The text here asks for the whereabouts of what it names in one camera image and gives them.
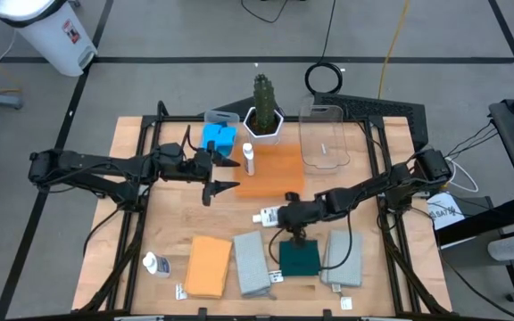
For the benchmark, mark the white plastic restorer bottle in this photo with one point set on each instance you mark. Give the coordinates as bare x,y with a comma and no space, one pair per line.
152,263
249,162
268,216

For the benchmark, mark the small clear plastic bin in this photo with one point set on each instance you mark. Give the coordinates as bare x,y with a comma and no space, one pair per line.
221,117

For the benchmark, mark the white trash bin black rim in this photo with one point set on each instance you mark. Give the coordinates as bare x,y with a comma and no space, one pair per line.
52,35

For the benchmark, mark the orange translucent tray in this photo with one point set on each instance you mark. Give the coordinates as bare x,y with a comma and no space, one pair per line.
279,174

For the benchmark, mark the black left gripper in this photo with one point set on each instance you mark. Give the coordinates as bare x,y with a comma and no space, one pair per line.
196,167

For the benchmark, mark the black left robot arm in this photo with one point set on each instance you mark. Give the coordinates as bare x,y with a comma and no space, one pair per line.
83,162

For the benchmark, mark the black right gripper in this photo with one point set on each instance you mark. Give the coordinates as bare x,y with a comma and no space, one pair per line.
304,214

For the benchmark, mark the large clear plastic bin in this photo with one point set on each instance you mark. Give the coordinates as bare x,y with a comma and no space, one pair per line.
324,147

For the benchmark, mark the white paper sign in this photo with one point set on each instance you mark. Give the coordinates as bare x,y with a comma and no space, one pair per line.
444,209

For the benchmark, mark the black aluminium table frame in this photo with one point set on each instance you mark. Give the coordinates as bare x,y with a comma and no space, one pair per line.
176,119

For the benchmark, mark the white hexagonal plant pot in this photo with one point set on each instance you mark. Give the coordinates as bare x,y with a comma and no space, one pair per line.
263,138

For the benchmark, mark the black perforated panel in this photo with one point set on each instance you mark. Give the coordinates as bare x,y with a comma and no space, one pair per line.
373,107

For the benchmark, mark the green cactus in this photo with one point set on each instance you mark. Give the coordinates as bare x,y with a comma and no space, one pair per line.
264,102

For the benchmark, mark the dark green cloth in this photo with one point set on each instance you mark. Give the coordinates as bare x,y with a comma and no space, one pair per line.
299,263

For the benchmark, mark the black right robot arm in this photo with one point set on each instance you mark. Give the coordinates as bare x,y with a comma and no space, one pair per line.
373,187

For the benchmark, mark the grey waffle cloth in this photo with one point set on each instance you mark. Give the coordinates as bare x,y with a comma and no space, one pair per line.
252,263
339,272

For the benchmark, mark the grey cylinder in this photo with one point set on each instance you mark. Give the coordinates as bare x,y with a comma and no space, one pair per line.
507,248

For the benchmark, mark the white paper tag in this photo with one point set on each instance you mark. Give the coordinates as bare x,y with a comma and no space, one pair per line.
275,276
346,303
181,292

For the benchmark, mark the orange cloth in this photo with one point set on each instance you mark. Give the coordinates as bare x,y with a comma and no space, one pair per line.
207,267

